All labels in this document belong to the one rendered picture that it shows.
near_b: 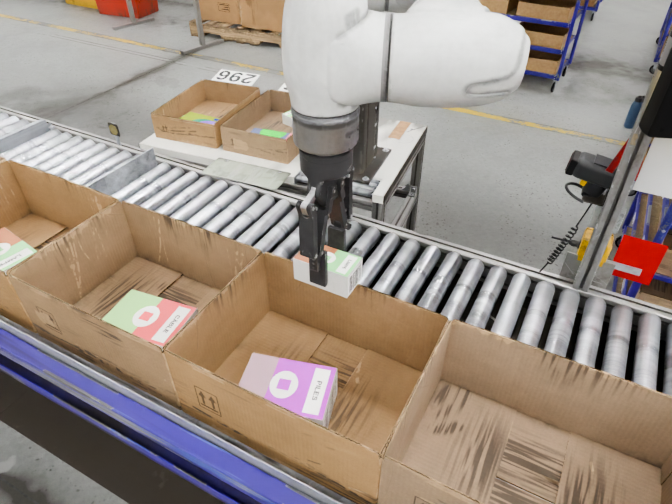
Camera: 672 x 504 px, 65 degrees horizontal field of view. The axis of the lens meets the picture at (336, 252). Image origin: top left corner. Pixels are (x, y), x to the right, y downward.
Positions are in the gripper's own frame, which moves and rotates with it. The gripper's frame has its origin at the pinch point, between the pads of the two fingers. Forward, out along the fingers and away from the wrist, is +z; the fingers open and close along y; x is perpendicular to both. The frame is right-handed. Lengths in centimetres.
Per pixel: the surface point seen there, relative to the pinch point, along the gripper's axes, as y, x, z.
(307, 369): -7.1, 0.5, 21.0
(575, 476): -1, -46, 28
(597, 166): 68, -35, 8
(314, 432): -21.2, -9.3, 13.7
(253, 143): 82, 77, 36
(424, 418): -2.1, -20.5, 27.7
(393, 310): 7.7, -9.3, 14.7
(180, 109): 95, 123, 38
